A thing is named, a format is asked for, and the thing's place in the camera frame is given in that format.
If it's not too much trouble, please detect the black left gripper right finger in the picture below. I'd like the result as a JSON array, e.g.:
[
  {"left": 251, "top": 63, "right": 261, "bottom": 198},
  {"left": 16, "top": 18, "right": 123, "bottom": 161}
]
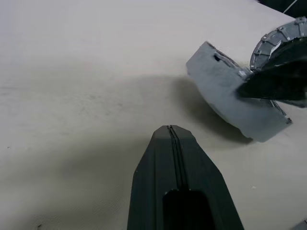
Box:
[{"left": 171, "top": 125, "right": 245, "bottom": 230}]

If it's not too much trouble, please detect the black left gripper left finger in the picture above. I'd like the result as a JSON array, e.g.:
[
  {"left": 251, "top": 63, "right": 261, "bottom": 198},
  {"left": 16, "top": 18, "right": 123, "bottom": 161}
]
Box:
[{"left": 127, "top": 125, "right": 183, "bottom": 230}]

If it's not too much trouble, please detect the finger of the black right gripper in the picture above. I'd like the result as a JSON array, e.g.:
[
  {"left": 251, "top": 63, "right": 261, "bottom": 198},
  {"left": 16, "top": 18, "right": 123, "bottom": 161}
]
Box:
[
  {"left": 236, "top": 59, "right": 307, "bottom": 108},
  {"left": 261, "top": 39, "right": 307, "bottom": 70}
]

